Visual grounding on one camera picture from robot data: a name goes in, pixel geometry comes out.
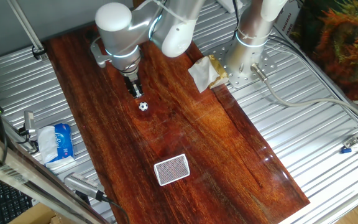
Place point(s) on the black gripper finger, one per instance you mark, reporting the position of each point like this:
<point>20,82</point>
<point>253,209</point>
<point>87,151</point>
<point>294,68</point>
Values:
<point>135,92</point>
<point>140,91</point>

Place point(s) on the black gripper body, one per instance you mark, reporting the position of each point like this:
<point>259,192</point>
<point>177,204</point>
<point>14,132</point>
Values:
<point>133,81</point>

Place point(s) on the small black-white soccer ball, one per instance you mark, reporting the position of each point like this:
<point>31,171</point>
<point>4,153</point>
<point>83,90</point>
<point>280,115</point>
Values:
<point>143,106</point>

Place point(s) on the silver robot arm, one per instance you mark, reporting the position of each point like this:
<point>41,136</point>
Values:
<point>179,34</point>

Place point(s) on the gold and white tissue pack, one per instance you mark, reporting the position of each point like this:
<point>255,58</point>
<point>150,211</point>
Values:
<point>204,73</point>

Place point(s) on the blue and white tissue pack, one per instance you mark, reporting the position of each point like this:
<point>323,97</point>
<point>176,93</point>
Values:
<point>62,140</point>

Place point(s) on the glossy brown wooden board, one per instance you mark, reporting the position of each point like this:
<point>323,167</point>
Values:
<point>213,140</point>

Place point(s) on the aluminium profile with black clamp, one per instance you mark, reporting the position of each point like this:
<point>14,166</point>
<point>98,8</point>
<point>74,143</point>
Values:
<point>26,29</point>

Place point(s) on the brown cardboard box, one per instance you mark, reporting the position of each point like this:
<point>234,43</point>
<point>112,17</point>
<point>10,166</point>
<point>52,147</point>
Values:
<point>36,216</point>

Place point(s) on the white printed box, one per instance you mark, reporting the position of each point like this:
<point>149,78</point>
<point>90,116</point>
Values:
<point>287,18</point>

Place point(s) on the black keyboard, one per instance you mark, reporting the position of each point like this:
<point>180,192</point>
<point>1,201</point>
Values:
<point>8,202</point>

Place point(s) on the colourful orange-green cloth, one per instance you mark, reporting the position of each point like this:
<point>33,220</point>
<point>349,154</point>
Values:
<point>337,46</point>

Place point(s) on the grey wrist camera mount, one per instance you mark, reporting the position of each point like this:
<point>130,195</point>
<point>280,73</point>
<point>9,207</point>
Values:
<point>99,59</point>

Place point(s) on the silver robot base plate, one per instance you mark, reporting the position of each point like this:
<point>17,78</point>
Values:
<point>244,81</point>

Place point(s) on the small grey camera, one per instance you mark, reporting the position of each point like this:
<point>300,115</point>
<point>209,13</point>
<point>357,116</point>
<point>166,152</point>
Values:
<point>29,119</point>

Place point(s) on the diagonal metal frame bar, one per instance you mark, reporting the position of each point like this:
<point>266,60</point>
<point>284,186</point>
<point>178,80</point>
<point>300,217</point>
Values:
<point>26,174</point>

